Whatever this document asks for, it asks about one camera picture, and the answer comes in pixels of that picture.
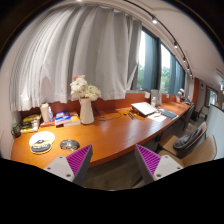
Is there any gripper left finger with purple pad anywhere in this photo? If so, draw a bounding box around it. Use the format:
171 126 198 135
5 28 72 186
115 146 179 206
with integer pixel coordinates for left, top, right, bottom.
44 145 93 186

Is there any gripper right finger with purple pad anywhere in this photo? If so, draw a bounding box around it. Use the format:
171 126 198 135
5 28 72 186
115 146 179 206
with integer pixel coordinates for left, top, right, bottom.
135 144 182 184

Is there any white round mouse pad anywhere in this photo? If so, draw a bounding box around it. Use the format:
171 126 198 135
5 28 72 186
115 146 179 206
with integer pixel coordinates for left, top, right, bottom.
29 131 55 146

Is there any round grey coaster disc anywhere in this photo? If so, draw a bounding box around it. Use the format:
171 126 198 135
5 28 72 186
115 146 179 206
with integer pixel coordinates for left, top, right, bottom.
60 140 80 151

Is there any white paper sheet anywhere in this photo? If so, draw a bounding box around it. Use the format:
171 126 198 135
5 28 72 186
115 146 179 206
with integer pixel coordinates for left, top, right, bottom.
148 113 166 122

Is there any blue box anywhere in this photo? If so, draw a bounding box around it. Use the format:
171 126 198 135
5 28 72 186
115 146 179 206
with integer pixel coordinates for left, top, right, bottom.
55 111 71 126

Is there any tan office chair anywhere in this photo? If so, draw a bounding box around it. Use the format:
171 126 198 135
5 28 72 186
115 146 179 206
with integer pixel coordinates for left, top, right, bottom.
157 122 217 167

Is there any white ceramic vase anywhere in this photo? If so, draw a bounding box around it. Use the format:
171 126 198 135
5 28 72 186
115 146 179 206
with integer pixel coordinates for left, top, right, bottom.
80 99 94 125

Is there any white laptop on stand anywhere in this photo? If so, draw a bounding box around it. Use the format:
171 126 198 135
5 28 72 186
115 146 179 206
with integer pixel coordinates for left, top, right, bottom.
132 102 157 116

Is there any far black chair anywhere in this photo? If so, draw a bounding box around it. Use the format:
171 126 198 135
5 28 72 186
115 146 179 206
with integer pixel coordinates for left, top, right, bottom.
181 104 195 131

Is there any stack of books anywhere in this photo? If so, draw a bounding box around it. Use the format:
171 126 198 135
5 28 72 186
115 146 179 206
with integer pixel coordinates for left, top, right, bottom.
20 114 41 133

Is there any white tissue roll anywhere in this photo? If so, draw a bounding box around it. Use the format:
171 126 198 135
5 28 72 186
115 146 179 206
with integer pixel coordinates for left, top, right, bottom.
40 103 49 122

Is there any dark green mug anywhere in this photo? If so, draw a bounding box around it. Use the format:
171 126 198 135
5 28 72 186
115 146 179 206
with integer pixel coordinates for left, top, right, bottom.
11 123 21 138

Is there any white desktop appliance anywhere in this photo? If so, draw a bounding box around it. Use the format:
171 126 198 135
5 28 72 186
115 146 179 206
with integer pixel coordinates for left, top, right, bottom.
151 90 162 106

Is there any white flower bouquet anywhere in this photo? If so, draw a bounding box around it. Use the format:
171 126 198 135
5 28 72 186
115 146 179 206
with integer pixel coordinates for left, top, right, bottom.
70 75 101 101

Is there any dark window curtain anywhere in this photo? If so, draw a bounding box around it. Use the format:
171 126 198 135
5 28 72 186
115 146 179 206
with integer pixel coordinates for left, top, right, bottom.
136 31 158 91

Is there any grey white curtain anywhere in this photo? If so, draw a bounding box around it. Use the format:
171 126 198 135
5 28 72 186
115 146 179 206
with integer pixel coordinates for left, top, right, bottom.
10 5 142 111

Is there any black cable on desk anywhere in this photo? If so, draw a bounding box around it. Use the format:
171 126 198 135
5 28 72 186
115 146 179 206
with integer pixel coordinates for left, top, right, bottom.
92 106 132 122

